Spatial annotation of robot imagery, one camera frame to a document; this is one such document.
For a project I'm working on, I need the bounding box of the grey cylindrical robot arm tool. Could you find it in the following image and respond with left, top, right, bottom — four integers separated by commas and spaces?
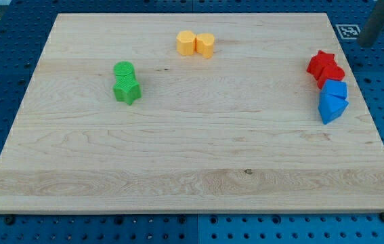
357, 0, 384, 48

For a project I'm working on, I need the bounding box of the wooden board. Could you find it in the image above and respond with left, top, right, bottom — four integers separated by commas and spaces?
0, 13, 384, 215

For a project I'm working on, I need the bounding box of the green star block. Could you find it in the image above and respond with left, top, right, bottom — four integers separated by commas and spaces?
113, 74, 142, 105

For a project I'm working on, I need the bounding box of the yellow heart block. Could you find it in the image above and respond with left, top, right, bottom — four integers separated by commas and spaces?
196, 33, 215, 58

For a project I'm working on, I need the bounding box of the yellow hexagon block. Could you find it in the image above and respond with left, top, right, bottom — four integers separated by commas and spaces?
176, 30, 196, 56

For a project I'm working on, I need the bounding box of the green cylinder block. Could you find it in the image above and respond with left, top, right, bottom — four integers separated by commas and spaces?
113, 61, 135, 76

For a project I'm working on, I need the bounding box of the red star block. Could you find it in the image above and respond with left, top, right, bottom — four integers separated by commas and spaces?
306, 50, 337, 80

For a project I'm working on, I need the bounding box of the blue triangle block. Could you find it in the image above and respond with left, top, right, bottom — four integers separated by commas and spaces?
318, 94, 349, 125

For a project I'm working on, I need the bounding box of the blue cube block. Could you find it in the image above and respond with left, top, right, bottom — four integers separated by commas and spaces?
320, 79, 347, 100

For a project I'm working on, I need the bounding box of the red cylinder block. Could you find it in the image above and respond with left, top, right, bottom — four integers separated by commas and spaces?
317, 65, 345, 89

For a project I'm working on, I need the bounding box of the white fiducial marker tag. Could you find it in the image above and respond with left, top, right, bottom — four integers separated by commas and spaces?
336, 24, 360, 40

